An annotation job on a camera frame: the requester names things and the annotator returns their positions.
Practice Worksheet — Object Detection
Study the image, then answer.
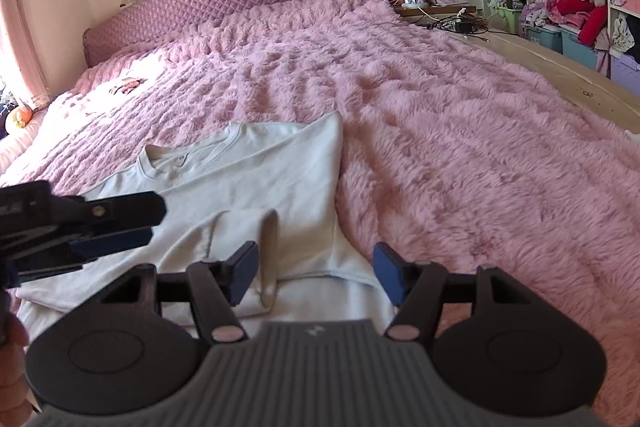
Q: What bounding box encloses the black adapter with cables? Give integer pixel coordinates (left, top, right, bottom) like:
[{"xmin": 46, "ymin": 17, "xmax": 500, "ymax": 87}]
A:
[{"xmin": 427, "ymin": 9, "xmax": 489, "ymax": 38}]

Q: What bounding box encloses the green storage bin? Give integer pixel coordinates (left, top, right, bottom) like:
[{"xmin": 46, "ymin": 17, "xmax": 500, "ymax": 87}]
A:
[{"xmin": 494, "ymin": 4, "xmax": 527, "ymax": 36}]

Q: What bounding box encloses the dark blue floral pillow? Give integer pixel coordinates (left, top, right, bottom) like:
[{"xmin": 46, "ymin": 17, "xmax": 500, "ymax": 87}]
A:
[{"xmin": 0, "ymin": 89, "xmax": 19, "ymax": 140}]

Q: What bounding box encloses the pink curtain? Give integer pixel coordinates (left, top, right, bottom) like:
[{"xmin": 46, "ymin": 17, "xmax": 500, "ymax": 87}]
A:
[{"xmin": 0, "ymin": 0, "xmax": 54, "ymax": 108}]

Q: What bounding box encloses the red garment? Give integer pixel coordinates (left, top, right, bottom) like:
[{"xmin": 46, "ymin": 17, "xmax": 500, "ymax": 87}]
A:
[{"xmin": 556, "ymin": 0, "xmax": 609, "ymax": 46}]

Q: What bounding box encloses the blue storage bin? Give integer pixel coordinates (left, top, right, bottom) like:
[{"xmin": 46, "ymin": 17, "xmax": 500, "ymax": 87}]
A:
[
  {"xmin": 560, "ymin": 29, "xmax": 602, "ymax": 68},
  {"xmin": 524, "ymin": 24, "xmax": 564, "ymax": 56}
]

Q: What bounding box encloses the white printed shirt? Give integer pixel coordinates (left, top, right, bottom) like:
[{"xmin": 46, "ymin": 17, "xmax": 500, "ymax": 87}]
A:
[{"xmin": 15, "ymin": 111, "xmax": 401, "ymax": 343}]

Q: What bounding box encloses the pink fluffy blanket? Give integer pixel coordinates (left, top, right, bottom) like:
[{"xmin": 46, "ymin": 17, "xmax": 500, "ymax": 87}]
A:
[{"xmin": 0, "ymin": 0, "xmax": 640, "ymax": 427}]

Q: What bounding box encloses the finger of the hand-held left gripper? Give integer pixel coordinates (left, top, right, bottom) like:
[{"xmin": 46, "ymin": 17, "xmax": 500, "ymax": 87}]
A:
[
  {"xmin": 50, "ymin": 192, "xmax": 167, "ymax": 235},
  {"xmin": 9, "ymin": 227, "xmax": 154, "ymax": 282}
]

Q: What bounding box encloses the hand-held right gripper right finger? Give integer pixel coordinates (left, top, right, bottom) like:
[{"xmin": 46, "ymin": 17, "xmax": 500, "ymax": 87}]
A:
[{"xmin": 372, "ymin": 242, "xmax": 531, "ymax": 342}]

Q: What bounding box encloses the person's left hand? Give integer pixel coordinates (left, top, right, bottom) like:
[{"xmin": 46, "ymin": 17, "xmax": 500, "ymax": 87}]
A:
[{"xmin": 0, "ymin": 318, "xmax": 31, "ymax": 427}]

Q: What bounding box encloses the cream bed frame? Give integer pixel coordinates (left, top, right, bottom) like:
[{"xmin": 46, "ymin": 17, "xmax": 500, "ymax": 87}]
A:
[{"xmin": 464, "ymin": 31, "xmax": 640, "ymax": 144}]

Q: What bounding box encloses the small pink cloth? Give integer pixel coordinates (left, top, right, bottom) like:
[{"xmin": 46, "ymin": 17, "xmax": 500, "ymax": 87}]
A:
[{"xmin": 109, "ymin": 77, "xmax": 149, "ymax": 96}]

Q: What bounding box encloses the orange plush toy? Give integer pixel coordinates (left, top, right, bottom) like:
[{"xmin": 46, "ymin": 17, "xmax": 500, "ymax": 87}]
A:
[{"xmin": 12, "ymin": 106, "xmax": 35, "ymax": 130}]

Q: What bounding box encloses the white padded quilt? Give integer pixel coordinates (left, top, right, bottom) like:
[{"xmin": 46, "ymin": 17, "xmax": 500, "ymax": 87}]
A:
[{"xmin": 0, "ymin": 109, "xmax": 57, "ymax": 174}]

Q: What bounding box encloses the wooden bedside table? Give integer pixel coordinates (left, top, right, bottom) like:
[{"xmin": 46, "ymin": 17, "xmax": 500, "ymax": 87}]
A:
[{"xmin": 394, "ymin": 0, "xmax": 479, "ymax": 20}]

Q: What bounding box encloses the purple storage bin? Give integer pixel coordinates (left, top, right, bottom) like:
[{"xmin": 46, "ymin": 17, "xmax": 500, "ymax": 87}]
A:
[{"xmin": 609, "ymin": 53, "xmax": 640, "ymax": 98}]

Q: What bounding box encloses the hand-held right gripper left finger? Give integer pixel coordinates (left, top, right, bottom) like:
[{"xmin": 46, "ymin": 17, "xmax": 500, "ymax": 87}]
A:
[{"xmin": 99, "ymin": 241, "xmax": 261, "ymax": 344}]

